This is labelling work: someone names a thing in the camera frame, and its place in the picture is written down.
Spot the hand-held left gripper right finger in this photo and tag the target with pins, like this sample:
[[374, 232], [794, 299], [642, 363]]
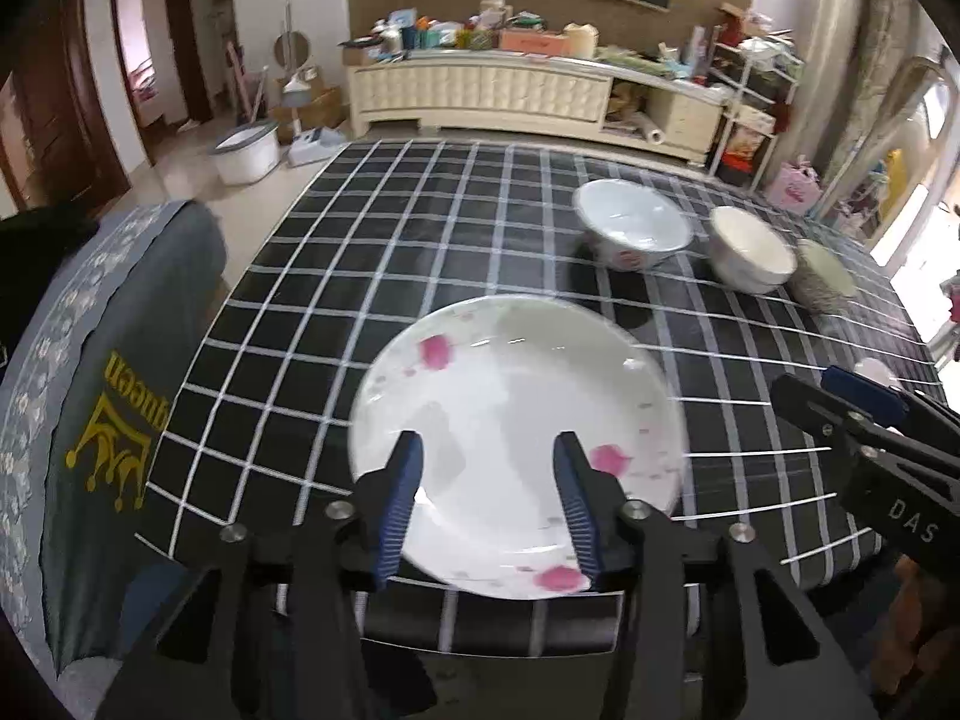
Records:
[[579, 499]]

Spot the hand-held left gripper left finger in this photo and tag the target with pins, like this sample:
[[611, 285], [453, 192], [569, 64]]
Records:
[[400, 499]]

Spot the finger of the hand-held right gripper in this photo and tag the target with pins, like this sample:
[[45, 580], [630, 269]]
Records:
[[862, 394], [934, 412]]

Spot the white plate with pink flowers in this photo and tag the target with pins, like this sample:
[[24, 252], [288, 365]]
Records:
[[510, 420]]

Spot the pale green bowl dark outside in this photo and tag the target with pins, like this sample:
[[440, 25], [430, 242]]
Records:
[[825, 270]]

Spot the plain white bowl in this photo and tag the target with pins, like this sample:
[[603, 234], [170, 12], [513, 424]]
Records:
[[750, 244]]

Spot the large white bowl red print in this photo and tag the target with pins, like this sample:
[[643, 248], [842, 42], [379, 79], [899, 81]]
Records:
[[634, 221]]

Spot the black white checked tablecloth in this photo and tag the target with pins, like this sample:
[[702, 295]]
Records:
[[315, 300]]

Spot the pink bag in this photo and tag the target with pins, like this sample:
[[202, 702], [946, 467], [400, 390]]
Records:
[[791, 187]]

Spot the white shelf rack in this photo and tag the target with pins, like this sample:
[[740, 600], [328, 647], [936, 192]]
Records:
[[750, 97]]

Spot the gray cushion with yellow print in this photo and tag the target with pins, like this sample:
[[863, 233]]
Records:
[[120, 315]]

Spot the white paper roll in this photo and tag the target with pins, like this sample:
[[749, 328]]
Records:
[[646, 133]]

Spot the standing air conditioner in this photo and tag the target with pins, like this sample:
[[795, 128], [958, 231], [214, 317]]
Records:
[[829, 52]]

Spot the white box on floor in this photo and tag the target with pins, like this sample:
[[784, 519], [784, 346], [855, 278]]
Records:
[[315, 150]]

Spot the white plastic bucket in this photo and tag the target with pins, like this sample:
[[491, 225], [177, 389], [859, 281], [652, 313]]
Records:
[[244, 154]]

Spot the cardboard box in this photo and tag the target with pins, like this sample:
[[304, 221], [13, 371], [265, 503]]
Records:
[[322, 105]]

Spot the cream tufted TV cabinet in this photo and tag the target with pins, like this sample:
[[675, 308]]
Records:
[[487, 94]]

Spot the dark cloth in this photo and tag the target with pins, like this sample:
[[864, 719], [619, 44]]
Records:
[[37, 277]]

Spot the cream cylindrical jar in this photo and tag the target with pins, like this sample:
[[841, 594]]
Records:
[[581, 41]]

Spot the pink flat box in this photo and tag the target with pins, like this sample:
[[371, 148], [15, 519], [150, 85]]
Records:
[[534, 43]]

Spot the floor lamp with round discs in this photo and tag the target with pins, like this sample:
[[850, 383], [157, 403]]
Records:
[[288, 52]]

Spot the brown wooden door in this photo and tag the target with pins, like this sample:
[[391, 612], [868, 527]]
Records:
[[67, 112]]

